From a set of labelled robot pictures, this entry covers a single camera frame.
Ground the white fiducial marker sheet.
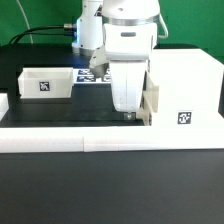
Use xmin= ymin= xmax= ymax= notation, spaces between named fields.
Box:
xmin=73 ymin=68 xmax=111 ymax=84

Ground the thin white cable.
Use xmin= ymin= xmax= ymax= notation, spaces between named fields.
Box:
xmin=14 ymin=0 xmax=35 ymax=45

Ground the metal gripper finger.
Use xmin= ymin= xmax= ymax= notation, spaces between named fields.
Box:
xmin=124 ymin=112 xmax=136 ymax=121

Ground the white rear drawer box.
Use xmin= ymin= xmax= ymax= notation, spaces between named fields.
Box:
xmin=18 ymin=67 xmax=74 ymax=99

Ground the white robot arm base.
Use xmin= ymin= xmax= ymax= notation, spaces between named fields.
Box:
xmin=72 ymin=0 xmax=169 ymax=78

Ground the black cable bundle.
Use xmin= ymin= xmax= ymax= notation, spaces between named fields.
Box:
xmin=8 ymin=23 xmax=78 ymax=46

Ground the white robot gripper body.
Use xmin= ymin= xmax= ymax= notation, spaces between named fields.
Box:
xmin=109 ymin=61 xmax=146 ymax=112

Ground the white drawer box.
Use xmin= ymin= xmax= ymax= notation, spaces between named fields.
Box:
xmin=136 ymin=72 xmax=159 ymax=126
xmin=18 ymin=67 xmax=74 ymax=99

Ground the white drawer cabinet frame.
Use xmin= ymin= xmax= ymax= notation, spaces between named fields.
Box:
xmin=149 ymin=49 xmax=224 ymax=127

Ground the white U-shaped fence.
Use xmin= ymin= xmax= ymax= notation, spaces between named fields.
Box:
xmin=0 ymin=91 xmax=224 ymax=154

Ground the white front drawer box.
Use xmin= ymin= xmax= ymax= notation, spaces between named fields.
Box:
xmin=136 ymin=72 xmax=159 ymax=126

